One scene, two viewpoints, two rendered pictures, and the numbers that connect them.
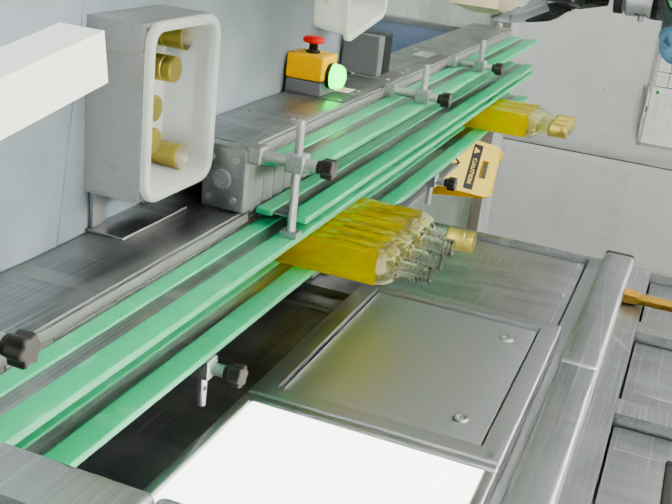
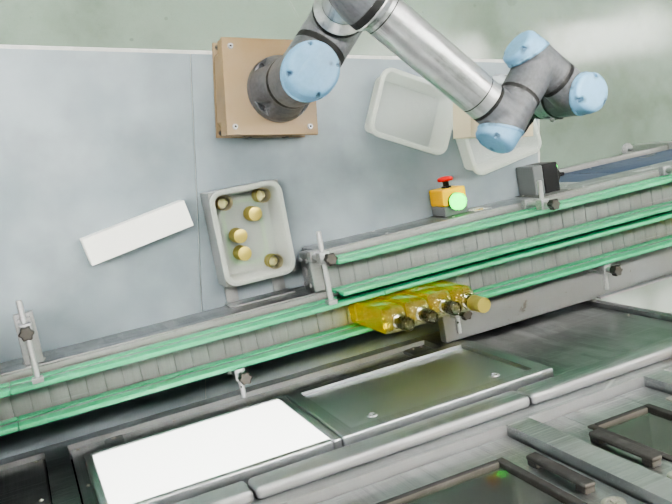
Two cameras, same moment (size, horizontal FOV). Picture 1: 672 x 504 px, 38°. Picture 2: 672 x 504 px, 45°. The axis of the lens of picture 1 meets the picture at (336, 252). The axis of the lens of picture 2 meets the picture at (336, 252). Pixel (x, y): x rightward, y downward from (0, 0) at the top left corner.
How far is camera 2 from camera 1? 1.36 m
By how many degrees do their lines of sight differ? 50
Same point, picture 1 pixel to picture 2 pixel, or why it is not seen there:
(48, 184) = (187, 280)
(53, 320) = (135, 339)
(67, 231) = (209, 305)
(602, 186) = not seen: outside the picture
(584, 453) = (433, 443)
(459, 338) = (461, 374)
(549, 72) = not seen: outside the picture
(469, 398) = (399, 405)
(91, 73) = (178, 222)
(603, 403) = (509, 418)
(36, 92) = (136, 234)
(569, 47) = not seen: outside the picture
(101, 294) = (174, 330)
